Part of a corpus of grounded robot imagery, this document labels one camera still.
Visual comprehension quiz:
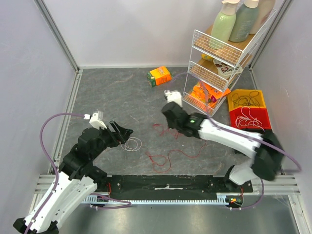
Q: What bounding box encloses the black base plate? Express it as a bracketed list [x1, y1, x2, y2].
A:
[97, 175, 253, 194]

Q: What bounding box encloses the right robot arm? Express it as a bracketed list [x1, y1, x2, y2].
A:
[161, 101, 284, 192]

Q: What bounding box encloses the orange purple snack box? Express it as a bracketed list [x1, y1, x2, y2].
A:
[198, 81, 231, 108]

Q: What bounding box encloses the beige pink bottle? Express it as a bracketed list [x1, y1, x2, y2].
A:
[249, 0, 276, 35]

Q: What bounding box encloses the red storage bin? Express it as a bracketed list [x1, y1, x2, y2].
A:
[230, 106, 271, 130]

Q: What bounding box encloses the slotted cable duct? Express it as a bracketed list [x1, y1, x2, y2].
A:
[81, 195, 240, 206]

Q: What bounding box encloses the yellow snack packet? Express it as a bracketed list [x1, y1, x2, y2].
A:
[201, 53, 214, 61]

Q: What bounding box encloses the light green pump bottle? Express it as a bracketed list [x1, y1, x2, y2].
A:
[209, 0, 239, 49]

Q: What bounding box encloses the grey green pump bottle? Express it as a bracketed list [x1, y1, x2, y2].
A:
[229, 0, 259, 42]

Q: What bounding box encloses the orange snack box front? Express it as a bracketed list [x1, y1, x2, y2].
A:
[191, 85, 211, 103]

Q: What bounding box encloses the white snack pouch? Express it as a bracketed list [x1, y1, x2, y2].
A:
[213, 59, 243, 79]

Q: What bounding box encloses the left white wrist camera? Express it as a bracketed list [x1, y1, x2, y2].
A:
[83, 111, 107, 130]

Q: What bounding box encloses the white wire shelf rack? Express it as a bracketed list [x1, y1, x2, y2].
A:
[183, 9, 276, 116]

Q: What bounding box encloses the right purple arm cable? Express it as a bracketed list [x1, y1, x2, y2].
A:
[169, 72, 303, 210]

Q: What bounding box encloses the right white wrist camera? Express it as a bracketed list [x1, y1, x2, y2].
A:
[164, 90, 182, 107]

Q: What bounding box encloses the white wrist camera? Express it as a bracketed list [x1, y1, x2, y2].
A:
[83, 111, 107, 130]
[164, 90, 182, 107]

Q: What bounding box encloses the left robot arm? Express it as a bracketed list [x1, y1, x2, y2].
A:
[13, 121, 133, 234]

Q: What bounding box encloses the yellow storage bin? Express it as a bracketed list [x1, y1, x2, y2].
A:
[227, 89, 266, 111]

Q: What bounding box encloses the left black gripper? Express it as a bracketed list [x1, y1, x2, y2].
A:
[90, 120, 133, 159]

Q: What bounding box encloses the orange green snack box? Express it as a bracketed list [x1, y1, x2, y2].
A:
[147, 66, 173, 87]

